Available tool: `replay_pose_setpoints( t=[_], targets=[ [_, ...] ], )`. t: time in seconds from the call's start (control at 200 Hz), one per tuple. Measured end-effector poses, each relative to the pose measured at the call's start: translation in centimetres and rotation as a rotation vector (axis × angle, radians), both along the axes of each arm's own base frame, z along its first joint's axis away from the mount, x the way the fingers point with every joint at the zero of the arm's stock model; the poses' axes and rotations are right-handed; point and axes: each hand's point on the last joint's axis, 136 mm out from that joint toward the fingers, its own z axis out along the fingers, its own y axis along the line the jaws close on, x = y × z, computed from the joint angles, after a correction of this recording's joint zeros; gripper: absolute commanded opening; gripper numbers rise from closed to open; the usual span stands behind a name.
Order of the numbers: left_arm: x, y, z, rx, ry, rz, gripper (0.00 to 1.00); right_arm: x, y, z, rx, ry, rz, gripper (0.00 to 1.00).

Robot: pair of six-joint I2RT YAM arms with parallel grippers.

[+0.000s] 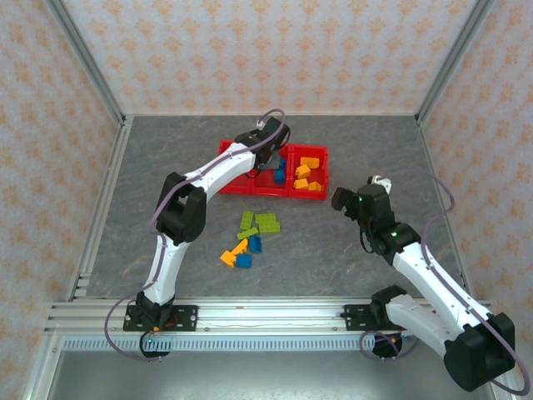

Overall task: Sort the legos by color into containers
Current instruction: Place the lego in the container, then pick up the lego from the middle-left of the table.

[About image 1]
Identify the aluminium table side rail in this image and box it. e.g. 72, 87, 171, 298
416, 116, 476, 300
64, 116, 134, 301

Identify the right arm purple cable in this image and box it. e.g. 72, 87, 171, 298
360, 168, 528, 395

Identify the aluminium corner post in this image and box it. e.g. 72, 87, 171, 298
415, 0, 499, 126
41, 0, 128, 128

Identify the large green lego brick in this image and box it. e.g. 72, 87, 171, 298
254, 212, 281, 234

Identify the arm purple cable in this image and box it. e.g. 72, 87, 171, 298
360, 168, 528, 395
103, 108, 288, 363

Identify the slotted grey cable duct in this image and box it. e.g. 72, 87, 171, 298
62, 332, 421, 353

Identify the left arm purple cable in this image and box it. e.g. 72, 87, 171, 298
103, 108, 288, 363

